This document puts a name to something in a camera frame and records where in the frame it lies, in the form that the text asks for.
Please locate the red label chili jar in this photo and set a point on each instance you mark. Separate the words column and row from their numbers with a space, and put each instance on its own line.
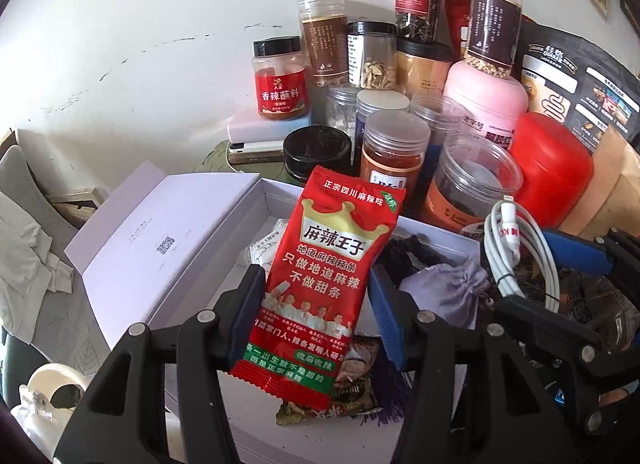
column 280, row 94

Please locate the brown label clear jar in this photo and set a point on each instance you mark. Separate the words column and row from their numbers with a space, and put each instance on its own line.
column 325, row 44

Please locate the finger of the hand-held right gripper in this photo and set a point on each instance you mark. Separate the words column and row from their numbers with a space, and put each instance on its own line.
column 550, row 326
column 570, row 246

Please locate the grey leaf pattern pillow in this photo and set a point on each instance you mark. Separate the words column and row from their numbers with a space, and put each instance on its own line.
column 65, row 344

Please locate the dark red pouch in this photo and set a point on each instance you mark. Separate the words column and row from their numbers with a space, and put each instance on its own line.
column 457, row 14

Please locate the gold phone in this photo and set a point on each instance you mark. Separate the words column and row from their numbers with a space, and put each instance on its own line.
column 250, row 154

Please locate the white cloth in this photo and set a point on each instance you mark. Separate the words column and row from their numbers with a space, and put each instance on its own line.
column 25, row 244

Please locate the wide clear jar orange label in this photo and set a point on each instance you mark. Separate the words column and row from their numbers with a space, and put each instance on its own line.
column 465, row 184

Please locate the gold cereal packet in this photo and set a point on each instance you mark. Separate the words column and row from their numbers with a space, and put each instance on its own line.
column 350, row 389

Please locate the tall dark label bean jar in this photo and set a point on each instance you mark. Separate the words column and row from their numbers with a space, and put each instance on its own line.
column 492, row 24

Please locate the black polka dot scrunchie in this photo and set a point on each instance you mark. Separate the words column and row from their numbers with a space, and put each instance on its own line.
column 415, row 256

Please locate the clear jar white lid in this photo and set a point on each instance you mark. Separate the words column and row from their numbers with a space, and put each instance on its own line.
column 382, row 104

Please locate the clear jar dark red contents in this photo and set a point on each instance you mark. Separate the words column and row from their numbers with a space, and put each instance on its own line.
column 435, row 114

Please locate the black stand-up pouch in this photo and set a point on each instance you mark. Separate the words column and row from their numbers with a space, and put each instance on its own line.
column 590, row 74

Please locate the squat black jar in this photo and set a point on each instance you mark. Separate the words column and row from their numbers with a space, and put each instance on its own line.
column 315, row 149

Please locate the small clear jar white pieces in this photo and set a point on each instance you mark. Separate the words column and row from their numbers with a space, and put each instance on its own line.
column 342, row 109

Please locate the clear jar orange powder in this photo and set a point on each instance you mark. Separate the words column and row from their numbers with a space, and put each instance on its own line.
column 395, row 149

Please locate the lavender gift box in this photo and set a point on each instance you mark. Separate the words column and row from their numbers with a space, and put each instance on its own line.
column 130, row 254

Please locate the gold jar black lid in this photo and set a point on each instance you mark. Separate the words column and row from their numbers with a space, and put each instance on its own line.
column 425, row 69

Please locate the white printed tissue packet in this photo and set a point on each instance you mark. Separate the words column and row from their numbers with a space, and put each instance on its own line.
column 262, row 251

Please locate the cream cartoon dog kettle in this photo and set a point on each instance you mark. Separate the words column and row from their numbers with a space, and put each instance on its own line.
column 45, row 379

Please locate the pink jar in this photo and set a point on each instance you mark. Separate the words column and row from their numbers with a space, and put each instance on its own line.
column 485, row 99

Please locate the kraft paper pouch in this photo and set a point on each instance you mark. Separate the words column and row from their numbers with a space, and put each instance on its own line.
column 615, row 179

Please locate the red canister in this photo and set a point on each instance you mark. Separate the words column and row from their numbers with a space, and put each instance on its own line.
column 550, row 164

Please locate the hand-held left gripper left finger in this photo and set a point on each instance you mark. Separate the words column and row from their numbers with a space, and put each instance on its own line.
column 247, row 304

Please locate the white power bank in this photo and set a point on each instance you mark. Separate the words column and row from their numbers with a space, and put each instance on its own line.
column 255, row 137

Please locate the beige picture frame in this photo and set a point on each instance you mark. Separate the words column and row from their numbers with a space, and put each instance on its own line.
column 75, row 204

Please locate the purple sachet with tassel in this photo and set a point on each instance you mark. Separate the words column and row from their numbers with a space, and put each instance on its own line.
column 445, row 284

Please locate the black lid herb slice jar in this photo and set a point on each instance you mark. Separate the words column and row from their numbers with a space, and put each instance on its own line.
column 372, row 54

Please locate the red snack packet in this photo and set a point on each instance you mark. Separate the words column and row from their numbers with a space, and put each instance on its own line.
column 320, row 269

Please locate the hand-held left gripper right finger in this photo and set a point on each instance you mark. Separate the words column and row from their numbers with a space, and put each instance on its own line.
column 387, row 314

